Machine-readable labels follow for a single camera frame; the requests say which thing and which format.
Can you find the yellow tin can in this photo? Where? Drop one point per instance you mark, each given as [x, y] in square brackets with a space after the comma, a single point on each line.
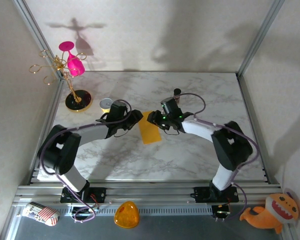
[105, 105]

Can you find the aluminium side rail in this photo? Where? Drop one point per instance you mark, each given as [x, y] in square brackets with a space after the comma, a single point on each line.
[53, 105]
[245, 87]

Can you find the gold glass rack stand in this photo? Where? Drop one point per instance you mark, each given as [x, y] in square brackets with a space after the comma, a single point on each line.
[82, 98]

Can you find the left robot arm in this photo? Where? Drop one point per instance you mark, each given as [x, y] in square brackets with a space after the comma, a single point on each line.
[60, 150]

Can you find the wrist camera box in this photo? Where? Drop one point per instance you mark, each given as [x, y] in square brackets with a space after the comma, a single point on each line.
[118, 108]
[170, 107]

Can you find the orange triangular plastic container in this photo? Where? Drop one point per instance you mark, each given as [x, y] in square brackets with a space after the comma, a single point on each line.
[127, 215]

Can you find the black controller board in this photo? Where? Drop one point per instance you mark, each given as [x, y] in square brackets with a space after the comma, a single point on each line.
[77, 211]
[221, 212]

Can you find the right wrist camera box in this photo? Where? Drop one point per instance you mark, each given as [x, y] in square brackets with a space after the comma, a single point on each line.
[170, 107]

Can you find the orange shark plush toy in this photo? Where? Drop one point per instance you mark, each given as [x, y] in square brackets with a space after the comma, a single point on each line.
[272, 215]

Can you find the aluminium frame post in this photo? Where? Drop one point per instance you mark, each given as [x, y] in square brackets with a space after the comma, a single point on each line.
[259, 37]
[38, 37]

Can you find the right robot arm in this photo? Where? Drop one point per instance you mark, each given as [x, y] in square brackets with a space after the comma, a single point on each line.
[230, 147]

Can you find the dark spice bottle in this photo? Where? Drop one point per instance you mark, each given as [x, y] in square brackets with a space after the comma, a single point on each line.
[177, 91]

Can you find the striped white fabric pouch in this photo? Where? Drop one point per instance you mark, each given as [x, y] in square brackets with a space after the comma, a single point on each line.
[40, 213]

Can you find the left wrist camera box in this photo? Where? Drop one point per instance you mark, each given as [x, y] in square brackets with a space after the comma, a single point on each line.
[118, 108]

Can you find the pink wine glass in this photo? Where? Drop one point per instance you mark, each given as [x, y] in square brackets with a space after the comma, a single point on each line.
[75, 63]

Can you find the aluminium mounting rail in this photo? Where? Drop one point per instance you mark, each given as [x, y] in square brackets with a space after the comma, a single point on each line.
[150, 193]

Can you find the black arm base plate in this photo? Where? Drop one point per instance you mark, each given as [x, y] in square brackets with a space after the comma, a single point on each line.
[97, 195]
[201, 195]

